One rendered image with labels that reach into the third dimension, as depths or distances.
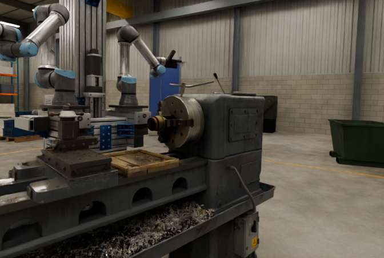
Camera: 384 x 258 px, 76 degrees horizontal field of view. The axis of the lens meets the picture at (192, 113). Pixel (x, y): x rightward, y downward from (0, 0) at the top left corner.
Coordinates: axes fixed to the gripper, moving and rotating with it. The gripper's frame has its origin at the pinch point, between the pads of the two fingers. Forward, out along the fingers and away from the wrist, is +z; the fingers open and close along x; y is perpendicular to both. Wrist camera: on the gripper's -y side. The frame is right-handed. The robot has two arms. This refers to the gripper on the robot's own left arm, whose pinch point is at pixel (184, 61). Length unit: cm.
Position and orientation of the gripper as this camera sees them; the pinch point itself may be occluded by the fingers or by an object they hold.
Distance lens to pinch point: 239.6
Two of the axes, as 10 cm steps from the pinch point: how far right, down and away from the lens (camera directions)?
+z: 8.7, 0.0, 5.0
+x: 4.9, 1.9, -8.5
